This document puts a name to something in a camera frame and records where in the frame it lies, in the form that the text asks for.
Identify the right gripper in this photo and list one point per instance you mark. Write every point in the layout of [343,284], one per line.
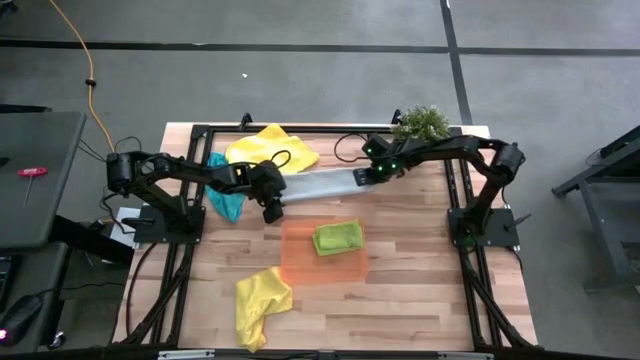
[385,157]

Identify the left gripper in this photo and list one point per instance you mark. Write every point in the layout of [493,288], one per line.
[267,180]

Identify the yellow microfiber towel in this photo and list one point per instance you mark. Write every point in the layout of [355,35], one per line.
[260,305]
[270,147]

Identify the grey waffle microfiber towel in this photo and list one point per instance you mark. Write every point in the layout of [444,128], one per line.
[325,184]

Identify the teal microfiber towel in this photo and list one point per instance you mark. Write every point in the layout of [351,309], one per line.
[227,207]

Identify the green microfiber towel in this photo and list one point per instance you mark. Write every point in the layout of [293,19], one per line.
[337,237]

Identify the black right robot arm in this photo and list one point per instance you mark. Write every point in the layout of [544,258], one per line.
[502,162]

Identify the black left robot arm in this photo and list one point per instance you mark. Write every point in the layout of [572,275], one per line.
[170,167]

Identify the small green potted plant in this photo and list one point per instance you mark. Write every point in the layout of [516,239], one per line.
[422,125]

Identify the orange translucent plastic bin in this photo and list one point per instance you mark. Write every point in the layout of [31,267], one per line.
[300,265]

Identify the black clamp lever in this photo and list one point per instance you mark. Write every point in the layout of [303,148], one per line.
[517,222]
[137,221]

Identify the white paper sheet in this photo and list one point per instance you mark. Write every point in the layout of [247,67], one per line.
[120,232]

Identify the grey side desk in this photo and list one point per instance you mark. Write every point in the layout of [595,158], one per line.
[45,215]

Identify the black low desk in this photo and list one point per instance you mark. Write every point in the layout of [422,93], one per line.
[35,270]

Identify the black metal side table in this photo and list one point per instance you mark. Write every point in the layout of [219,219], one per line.
[615,225]

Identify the black caster wheel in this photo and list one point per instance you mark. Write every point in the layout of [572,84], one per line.
[57,340]

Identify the black computer mouse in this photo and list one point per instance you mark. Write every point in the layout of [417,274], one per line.
[20,317]

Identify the black aluminium table frame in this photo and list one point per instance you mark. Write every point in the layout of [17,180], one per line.
[320,129]

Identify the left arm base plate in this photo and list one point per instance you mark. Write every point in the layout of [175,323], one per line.
[150,232]

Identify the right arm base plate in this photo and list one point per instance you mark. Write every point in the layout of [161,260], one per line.
[500,235]

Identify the silver metal bracket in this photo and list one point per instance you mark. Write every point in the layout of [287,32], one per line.
[465,356]
[185,355]

